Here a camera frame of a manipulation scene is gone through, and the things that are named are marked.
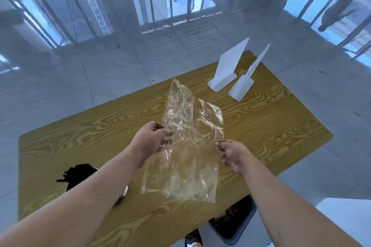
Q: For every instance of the person's left thumb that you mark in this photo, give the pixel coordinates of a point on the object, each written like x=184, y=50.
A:
x=158, y=125

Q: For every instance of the black tangled bundle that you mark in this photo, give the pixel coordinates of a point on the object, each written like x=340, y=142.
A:
x=78, y=173

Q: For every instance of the clear plastic bag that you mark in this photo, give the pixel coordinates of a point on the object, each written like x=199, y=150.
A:
x=191, y=142

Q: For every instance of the person's black shoe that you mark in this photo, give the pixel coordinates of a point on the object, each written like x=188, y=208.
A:
x=193, y=238

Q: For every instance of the black stool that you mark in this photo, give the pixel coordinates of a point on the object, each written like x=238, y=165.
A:
x=236, y=220

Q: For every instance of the person's right thumb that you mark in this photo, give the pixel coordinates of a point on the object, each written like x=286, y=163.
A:
x=223, y=142

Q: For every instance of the white box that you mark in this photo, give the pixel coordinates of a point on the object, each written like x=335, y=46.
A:
x=347, y=217

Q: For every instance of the person's left forearm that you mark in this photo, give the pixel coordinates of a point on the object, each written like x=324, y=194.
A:
x=75, y=206

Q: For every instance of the wide white plastic stand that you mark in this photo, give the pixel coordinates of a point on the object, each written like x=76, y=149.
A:
x=227, y=67

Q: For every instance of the round metal bowl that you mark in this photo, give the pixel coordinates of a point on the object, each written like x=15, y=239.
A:
x=125, y=191

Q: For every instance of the person's left hand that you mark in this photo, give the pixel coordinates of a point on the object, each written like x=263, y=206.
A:
x=146, y=142

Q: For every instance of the narrow white plastic stand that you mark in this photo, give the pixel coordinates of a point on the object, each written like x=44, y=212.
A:
x=246, y=81

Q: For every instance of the person's right forearm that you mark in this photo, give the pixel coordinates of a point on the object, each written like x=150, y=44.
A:
x=287, y=212

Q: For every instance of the person's right hand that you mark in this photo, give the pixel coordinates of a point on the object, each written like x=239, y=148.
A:
x=237, y=155

